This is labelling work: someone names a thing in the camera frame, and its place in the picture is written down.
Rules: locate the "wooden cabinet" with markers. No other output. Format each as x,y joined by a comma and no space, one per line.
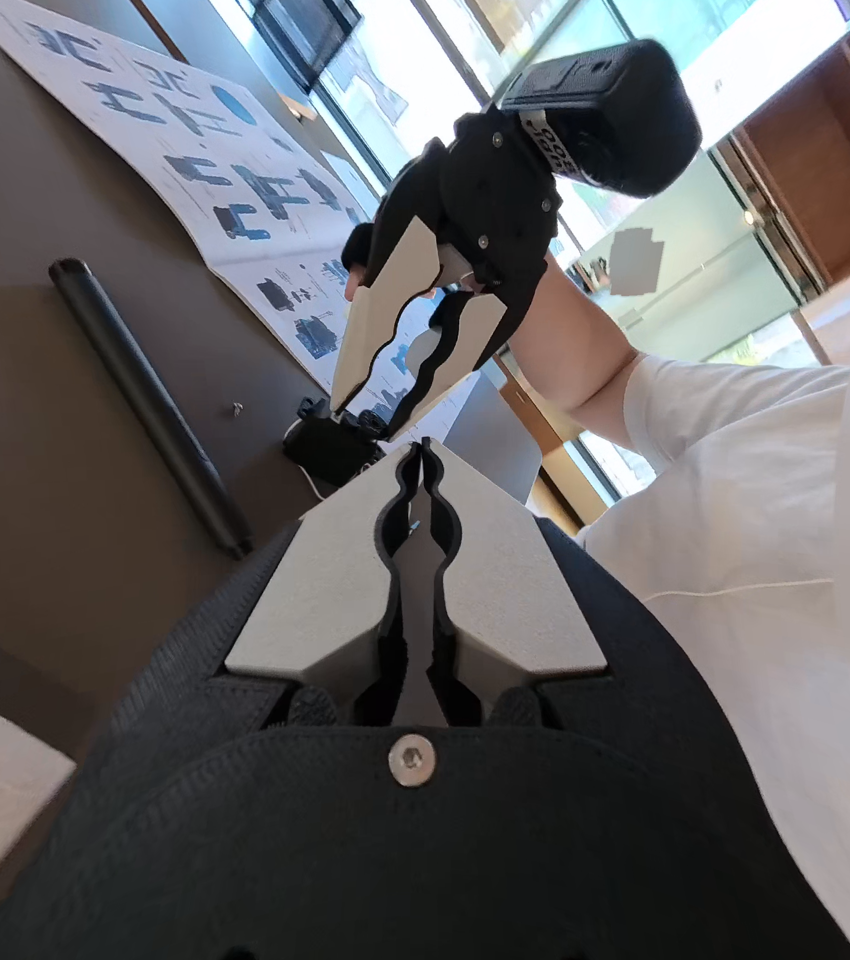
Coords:
807,150

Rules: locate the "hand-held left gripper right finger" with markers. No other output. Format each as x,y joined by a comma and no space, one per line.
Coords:
522,600

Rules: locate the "pale desk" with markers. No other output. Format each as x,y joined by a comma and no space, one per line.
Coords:
500,435

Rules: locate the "wood edged desk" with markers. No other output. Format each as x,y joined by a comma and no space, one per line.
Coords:
19,337

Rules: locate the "black mesh back chair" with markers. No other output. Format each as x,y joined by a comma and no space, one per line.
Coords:
305,37

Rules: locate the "black servo motor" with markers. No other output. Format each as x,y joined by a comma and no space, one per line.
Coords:
327,450

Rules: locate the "person's right hand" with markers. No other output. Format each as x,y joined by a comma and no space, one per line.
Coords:
357,289

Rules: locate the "printed instruction sheet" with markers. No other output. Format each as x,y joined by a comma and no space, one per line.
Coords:
233,259

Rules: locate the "person in white shirt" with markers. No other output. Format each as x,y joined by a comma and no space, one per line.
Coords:
732,487

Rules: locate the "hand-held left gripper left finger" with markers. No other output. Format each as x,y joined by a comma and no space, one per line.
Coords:
312,600

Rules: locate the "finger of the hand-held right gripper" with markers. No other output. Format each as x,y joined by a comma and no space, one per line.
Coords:
395,277
470,330

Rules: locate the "black precision screwdriver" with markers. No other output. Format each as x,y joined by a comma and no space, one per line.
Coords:
132,375

